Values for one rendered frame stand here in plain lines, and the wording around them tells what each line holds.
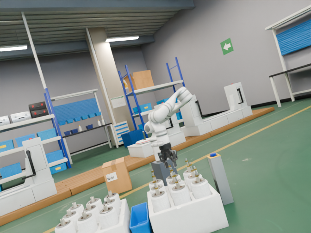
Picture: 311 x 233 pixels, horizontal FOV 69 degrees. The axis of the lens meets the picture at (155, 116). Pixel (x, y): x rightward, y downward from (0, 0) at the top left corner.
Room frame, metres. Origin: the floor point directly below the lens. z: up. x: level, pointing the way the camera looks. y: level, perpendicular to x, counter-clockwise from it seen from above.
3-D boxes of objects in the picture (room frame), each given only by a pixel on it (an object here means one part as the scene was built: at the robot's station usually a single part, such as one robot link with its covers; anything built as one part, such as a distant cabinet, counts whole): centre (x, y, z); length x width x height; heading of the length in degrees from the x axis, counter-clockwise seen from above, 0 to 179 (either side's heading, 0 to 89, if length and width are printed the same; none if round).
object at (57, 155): (5.39, 2.60, 0.36); 0.50 x 0.38 x 0.21; 31
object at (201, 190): (1.26, -0.13, 0.16); 0.10 x 0.10 x 0.18
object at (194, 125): (4.56, -1.17, 0.45); 1.51 x 0.57 x 0.74; 120
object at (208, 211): (1.37, 0.00, 0.09); 0.39 x 0.39 x 0.18; 3
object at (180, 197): (1.25, -0.01, 0.16); 0.10 x 0.10 x 0.18
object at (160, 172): (1.84, 0.05, 0.15); 0.14 x 0.14 x 0.30; 30
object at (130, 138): (6.07, 0.74, 0.18); 0.50 x 0.41 x 0.37; 35
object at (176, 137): (3.81, 0.11, 0.45); 0.82 x 0.57 x 0.74; 120
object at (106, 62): (7.94, 1.21, 2.00); 0.56 x 0.56 x 4.00; 30
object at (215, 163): (1.46, -0.29, 0.16); 0.07 x 0.07 x 0.31; 3
